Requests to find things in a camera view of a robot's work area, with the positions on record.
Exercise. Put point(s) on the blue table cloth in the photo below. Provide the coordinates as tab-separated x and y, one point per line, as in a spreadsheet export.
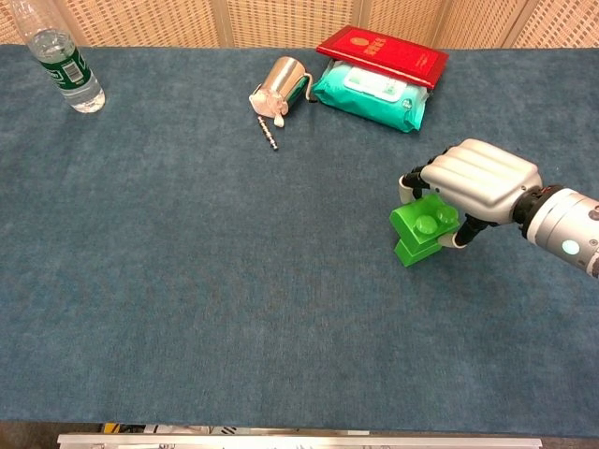
187	257

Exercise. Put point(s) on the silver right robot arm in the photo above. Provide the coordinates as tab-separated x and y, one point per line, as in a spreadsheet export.
561	224

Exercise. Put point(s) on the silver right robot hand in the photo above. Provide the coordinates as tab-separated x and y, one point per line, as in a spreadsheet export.
482	180

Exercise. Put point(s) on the stainless steel cup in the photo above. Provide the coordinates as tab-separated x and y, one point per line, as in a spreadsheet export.
283	75

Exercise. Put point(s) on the woven beige folding screen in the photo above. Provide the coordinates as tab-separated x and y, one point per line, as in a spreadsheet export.
281	21

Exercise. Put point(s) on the red hardcover book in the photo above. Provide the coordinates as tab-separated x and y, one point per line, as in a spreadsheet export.
388	53

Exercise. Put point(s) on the large green building block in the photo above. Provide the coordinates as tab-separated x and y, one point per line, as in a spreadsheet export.
416	224

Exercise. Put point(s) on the small green building block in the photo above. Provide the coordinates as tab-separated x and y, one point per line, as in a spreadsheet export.
414	255

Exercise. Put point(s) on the ridged metal rod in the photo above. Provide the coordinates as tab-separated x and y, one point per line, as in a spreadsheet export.
268	134

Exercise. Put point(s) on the clear plastic water bottle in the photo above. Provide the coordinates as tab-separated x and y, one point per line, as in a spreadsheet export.
65	70

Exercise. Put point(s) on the teal wet wipes pack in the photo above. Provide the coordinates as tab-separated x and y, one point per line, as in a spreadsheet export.
369	96

